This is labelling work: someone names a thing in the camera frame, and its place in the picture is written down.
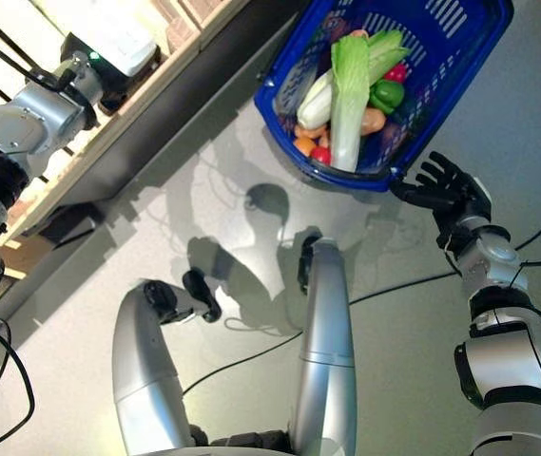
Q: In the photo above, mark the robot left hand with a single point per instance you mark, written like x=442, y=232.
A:
x=127, y=47

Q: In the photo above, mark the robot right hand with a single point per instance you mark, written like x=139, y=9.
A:
x=455, y=195

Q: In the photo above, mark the napa cabbage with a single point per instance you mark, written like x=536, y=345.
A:
x=346, y=119
x=313, y=104

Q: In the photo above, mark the robot right arm silver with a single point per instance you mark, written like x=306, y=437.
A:
x=503, y=266

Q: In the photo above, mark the robot left arm silver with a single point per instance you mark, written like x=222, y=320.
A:
x=37, y=109

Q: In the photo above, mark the blue plastic shopping basket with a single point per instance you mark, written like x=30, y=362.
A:
x=465, y=57

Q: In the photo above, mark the wooden cabbage crate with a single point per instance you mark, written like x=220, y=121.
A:
x=108, y=133

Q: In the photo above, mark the brown potato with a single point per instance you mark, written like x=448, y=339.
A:
x=374, y=121

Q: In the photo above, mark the green bell pepper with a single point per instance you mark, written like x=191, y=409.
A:
x=386, y=95

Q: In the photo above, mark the small red pepper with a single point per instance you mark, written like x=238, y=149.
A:
x=396, y=73

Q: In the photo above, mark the red tomato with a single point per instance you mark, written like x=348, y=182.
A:
x=321, y=156

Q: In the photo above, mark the orange fruit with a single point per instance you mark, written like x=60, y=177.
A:
x=304, y=146

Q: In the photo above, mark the robot right leg silver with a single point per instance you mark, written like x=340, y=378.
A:
x=327, y=309

